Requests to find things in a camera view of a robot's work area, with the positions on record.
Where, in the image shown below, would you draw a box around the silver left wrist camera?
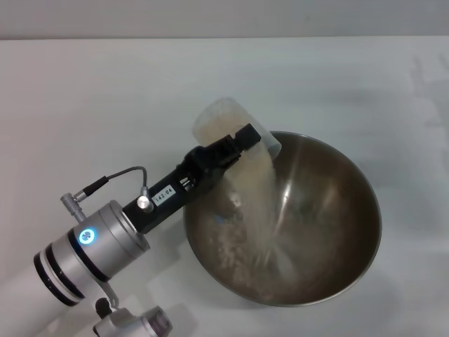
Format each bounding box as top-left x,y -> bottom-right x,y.
92,298 -> 173,337

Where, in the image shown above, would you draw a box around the stainless steel mixing bowl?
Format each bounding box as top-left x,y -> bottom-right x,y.
182,131 -> 382,308

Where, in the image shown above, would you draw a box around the clear plastic measuring cup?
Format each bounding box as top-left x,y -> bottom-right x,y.
192,97 -> 283,159

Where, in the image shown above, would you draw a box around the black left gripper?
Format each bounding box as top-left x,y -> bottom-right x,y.
121,123 -> 262,235

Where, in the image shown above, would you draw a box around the white rice grains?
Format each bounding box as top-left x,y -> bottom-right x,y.
196,115 -> 299,282

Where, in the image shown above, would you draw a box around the grey left gripper cable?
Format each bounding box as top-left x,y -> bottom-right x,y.
58,166 -> 151,212

